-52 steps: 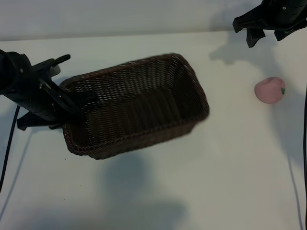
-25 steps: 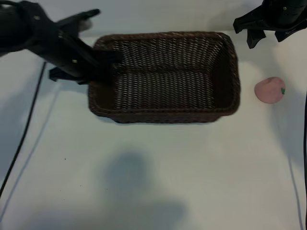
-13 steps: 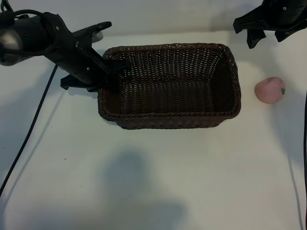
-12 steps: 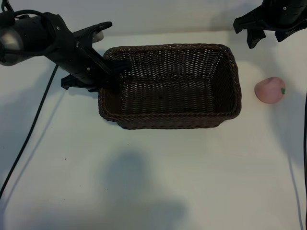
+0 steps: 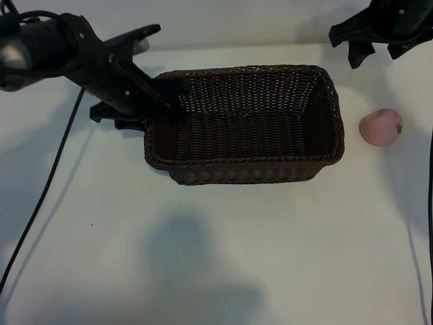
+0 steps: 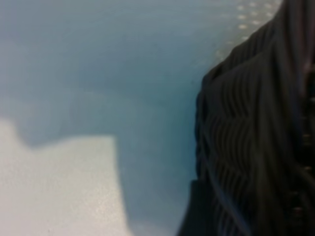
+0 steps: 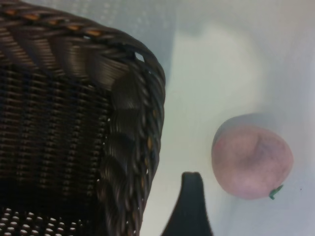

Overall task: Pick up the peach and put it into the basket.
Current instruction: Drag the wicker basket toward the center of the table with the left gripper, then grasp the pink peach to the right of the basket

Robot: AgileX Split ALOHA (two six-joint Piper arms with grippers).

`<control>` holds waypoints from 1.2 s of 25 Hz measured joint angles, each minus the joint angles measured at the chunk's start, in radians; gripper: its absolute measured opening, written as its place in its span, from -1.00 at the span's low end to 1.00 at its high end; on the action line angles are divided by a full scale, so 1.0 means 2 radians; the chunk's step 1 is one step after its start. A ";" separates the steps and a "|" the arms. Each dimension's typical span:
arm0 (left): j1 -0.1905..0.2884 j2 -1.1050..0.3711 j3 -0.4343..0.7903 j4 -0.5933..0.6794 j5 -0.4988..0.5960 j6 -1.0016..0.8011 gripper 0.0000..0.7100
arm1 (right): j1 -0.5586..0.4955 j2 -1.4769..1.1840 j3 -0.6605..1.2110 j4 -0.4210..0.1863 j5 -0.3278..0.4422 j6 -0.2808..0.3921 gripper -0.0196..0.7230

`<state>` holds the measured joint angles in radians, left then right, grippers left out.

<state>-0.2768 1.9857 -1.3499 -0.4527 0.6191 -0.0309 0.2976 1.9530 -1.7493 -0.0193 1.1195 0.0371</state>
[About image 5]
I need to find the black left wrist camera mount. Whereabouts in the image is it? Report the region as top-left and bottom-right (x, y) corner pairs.
(102, 23), (162, 57)

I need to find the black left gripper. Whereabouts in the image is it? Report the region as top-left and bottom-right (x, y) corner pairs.
(62, 13), (191, 132)

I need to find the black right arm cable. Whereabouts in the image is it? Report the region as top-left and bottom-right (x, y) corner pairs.
(428, 125), (433, 325)

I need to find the pink peach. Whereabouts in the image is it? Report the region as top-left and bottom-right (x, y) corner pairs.
(358, 108), (404, 147)

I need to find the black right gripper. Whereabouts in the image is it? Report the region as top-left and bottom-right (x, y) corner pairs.
(328, 0), (431, 70)

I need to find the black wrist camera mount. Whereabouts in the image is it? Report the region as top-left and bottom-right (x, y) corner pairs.
(387, 32), (428, 61)
(102, 23), (162, 57)

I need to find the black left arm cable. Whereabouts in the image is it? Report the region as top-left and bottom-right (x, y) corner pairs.
(0, 9), (85, 289)

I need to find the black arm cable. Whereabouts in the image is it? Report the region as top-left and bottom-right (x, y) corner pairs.
(0, 9), (85, 289)
(428, 125), (433, 325)

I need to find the dark brown wicker basket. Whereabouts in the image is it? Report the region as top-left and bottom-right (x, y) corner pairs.
(143, 64), (345, 186)

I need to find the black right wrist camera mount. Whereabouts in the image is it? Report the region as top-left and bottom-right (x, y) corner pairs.
(387, 32), (428, 61)

